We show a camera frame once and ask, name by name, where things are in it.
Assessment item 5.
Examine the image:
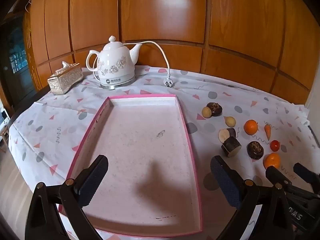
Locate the white power cord with plug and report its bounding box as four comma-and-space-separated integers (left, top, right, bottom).
92, 41, 174, 88

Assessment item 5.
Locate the dark sugarcane piece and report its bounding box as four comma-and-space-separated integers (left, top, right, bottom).
218, 128, 237, 143
221, 137, 242, 158

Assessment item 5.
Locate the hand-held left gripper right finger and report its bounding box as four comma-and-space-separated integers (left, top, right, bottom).
210, 155, 294, 240

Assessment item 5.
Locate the white floral ceramic kettle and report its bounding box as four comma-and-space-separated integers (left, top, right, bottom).
86, 35, 143, 90

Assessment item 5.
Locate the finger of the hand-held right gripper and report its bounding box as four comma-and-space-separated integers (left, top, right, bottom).
293, 162, 320, 184
265, 166, 288, 187

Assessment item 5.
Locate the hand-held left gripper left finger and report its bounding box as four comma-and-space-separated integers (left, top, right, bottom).
24, 154, 109, 240

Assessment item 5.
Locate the pink shallow tray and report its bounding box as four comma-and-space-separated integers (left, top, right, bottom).
58, 94, 203, 238

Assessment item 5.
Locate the small orange carrot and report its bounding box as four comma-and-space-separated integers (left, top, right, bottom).
264, 121, 273, 141

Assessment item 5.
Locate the white patterned tablecloth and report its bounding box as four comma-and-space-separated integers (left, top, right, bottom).
9, 65, 320, 240

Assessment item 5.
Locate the small pale potato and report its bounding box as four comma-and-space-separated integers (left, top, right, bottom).
223, 116, 236, 128

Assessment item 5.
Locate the dark brown water chestnut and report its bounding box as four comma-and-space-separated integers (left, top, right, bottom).
206, 102, 223, 117
247, 141, 264, 160

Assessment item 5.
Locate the silver ornate tissue box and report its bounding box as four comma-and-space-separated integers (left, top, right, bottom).
47, 62, 84, 95

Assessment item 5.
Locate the orange tangerine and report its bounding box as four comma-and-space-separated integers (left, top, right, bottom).
263, 152, 282, 170
244, 119, 259, 135

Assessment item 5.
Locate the dark glass cabinet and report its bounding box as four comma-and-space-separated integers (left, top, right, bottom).
0, 17, 35, 110

